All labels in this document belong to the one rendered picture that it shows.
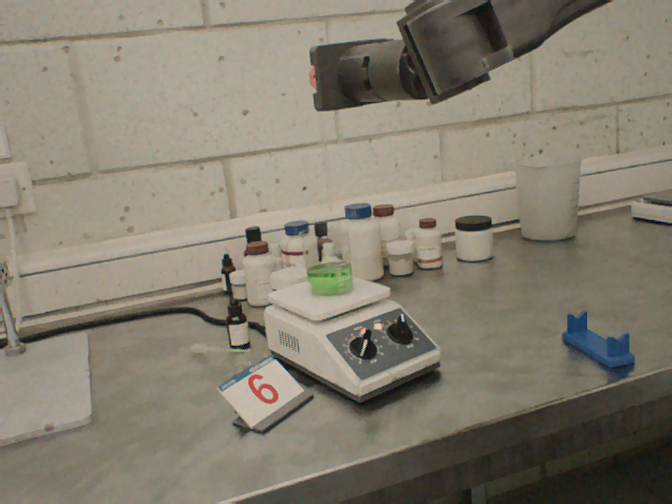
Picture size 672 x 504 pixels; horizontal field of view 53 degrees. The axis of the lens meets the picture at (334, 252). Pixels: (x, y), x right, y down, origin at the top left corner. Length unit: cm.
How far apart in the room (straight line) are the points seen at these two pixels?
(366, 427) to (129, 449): 25
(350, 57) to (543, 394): 41
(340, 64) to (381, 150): 64
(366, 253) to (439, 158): 33
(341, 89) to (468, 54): 18
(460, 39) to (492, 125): 89
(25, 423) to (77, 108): 56
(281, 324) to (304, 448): 21
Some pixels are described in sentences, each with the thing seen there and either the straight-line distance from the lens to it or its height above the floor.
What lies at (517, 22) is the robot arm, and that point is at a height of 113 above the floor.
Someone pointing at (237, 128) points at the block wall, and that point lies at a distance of 124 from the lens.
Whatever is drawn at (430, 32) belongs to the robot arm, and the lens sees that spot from 58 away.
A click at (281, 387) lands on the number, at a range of 79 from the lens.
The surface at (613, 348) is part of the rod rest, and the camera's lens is 84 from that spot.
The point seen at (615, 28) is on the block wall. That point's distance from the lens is 165.
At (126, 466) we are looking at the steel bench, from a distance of 73.
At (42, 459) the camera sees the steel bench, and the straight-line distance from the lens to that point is 79.
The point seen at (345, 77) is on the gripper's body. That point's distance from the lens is 70.
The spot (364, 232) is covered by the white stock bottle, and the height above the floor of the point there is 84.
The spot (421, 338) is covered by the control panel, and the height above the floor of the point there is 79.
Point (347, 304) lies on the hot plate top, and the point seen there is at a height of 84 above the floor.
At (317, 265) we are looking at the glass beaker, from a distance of 82.
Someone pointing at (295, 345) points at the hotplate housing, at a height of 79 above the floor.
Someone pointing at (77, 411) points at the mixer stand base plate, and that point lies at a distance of 85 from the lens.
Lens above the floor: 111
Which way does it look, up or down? 15 degrees down
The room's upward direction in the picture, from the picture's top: 6 degrees counter-clockwise
